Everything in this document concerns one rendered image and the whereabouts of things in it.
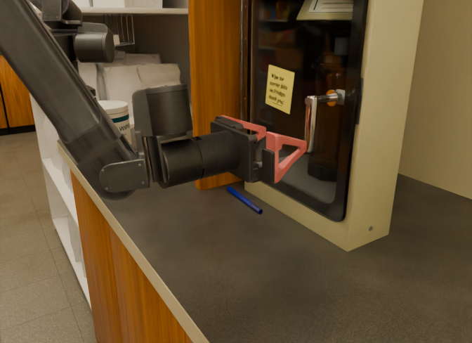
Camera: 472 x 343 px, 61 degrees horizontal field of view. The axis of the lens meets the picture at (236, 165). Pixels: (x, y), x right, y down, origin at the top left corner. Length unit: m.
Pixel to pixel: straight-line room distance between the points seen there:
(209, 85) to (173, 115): 0.41
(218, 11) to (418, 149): 0.60
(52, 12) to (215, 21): 0.31
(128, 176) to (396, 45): 0.44
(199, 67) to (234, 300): 0.49
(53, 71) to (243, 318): 0.39
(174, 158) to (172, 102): 0.07
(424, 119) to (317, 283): 0.59
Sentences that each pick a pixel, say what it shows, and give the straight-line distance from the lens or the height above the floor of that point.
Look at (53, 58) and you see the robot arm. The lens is 0.50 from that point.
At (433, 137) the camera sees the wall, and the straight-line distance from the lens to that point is 1.09.
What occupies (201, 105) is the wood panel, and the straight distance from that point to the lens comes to 0.88.
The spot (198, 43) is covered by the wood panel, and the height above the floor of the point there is 1.27.
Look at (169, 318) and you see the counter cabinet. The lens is 0.78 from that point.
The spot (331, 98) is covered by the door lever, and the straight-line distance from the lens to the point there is 0.65.
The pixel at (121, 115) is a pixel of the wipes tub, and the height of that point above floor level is 1.06.
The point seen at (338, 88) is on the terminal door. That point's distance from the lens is 0.65.
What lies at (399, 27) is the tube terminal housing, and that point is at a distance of 0.67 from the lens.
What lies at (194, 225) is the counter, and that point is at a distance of 0.79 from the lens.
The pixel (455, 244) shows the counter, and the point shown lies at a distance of 0.82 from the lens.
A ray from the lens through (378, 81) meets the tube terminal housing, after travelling 0.65.
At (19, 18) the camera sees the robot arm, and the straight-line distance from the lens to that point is 0.51.
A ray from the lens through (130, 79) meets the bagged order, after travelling 1.77.
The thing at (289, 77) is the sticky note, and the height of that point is 1.22.
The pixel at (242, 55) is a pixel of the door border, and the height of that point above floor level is 1.25.
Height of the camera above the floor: 1.32
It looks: 20 degrees down
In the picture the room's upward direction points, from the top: straight up
